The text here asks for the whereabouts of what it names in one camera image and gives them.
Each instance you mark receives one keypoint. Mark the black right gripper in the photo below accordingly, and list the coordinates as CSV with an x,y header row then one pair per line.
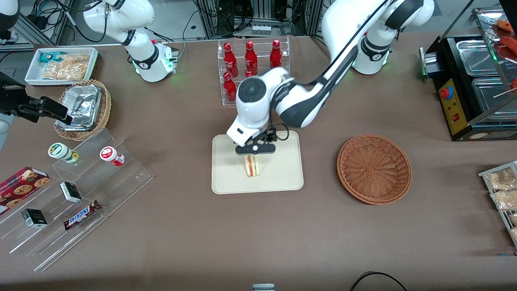
x,y
13,103

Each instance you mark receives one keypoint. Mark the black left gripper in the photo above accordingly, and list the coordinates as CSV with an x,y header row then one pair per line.
x,y
271,137

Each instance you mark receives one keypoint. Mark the triangle sandwich with ham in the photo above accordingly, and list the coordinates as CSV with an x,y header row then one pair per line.
x,y
252,165

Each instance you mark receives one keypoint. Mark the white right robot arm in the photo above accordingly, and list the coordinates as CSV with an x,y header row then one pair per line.
x,y
121,20

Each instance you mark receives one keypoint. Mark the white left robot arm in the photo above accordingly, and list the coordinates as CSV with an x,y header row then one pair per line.
x,y
343,24

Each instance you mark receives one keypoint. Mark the cream rectangular plastic tray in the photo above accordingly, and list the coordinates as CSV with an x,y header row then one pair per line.
x,y
282,173

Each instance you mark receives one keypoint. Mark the light wicker basket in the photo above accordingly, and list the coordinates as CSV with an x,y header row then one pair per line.
x,y
106,109

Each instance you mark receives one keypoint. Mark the brown round wicker basket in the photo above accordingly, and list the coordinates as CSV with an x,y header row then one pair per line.
x,y
373,169

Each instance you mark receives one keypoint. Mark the stack of aluminium foil trays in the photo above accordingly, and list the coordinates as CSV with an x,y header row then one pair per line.
x,y
83,107

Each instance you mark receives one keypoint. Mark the clear bag of fried snacks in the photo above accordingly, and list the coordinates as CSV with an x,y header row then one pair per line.
x,y
514,234
513,219
503,178
76,60
60,72
505,200

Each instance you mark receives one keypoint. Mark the white plastic snack bin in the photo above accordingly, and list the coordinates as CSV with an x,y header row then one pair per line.
x,y
32,74

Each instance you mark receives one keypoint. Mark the green lid sunflower cup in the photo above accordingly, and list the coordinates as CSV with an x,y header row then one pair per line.
x,y
60,151

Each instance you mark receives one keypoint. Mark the teal snack packet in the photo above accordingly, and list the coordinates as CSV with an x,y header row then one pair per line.
x,y
50,56

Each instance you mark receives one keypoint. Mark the red lid yogurt cup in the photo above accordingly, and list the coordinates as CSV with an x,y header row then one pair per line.
x,y
110,154

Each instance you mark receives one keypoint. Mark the red chocolate chip cookie box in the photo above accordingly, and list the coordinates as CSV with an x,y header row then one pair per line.
x,y
20,186

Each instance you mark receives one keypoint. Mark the small black carton box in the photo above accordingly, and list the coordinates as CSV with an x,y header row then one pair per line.
x,y
70,192
34,218

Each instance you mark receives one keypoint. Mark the clear acrylic bottle rack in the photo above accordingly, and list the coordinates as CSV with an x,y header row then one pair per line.
x,y
264,60

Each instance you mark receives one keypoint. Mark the clear acrylic stepped shelf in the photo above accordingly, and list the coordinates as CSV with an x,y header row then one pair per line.
x,y
121,182

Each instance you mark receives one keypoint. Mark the Snickers chocolate bar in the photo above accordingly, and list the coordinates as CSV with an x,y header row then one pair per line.
x,y
80,216

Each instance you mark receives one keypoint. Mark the white power strip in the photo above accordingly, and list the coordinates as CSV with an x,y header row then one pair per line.
x,y
261,29

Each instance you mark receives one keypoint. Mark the small grey device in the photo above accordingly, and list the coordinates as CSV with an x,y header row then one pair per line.
x,y
263,287

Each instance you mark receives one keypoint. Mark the aluminium equipment rack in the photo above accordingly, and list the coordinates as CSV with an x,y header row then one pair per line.
x,y
210,20

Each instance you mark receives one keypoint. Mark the black food warmer machine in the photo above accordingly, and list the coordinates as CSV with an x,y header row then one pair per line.
x,y
452,105

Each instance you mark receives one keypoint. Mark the steel food pan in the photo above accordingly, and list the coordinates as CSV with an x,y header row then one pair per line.
x,y
490,95
476,56

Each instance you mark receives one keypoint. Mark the red grilled sausage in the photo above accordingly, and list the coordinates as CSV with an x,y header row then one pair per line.
x,y
507,25
509,44

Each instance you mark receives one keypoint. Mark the aluminium extrusion frame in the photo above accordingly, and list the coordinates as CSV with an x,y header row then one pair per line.
x,y
36,34

